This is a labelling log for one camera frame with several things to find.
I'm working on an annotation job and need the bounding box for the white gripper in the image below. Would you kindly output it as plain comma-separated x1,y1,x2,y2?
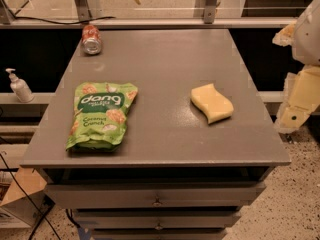
272,23,320,134

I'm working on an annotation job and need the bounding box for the green rice chip bag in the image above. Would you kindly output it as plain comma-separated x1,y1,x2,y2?
66,82,138,152

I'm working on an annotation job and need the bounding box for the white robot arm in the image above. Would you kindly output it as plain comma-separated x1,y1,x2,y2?
272,0,320,134

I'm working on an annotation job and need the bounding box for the yellow sponge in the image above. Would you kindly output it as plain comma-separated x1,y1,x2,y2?
191,83,234,124

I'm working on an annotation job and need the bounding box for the grey drawer cabinet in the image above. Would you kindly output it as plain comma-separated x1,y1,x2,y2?
23,29,290,240

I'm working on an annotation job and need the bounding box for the top drawer knob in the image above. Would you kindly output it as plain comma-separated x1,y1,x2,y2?
152,199,163,207

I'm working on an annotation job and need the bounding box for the drawer knob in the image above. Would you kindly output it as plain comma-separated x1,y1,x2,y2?
154,223,164,231
152,199,163,207

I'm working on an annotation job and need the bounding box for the middle drawer knob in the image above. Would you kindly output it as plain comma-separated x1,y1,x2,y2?
154,223,164,231

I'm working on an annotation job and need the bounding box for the orange soda can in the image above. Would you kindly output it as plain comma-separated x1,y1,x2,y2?
82,25,102,55

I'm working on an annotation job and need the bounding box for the white pump dispenser bottle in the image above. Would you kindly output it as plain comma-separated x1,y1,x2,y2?
6,68,34,103

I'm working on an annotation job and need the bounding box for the cardboard box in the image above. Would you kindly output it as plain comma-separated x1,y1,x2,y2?
0,168,47,229

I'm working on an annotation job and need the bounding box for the grey metal railing frame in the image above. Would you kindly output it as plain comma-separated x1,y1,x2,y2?
1,0,312,29

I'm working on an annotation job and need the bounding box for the black cable on railing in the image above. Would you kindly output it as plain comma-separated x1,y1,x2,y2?
13,15,116,26

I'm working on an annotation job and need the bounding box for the black cable on floor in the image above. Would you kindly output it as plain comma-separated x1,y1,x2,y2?
0,152,63,240

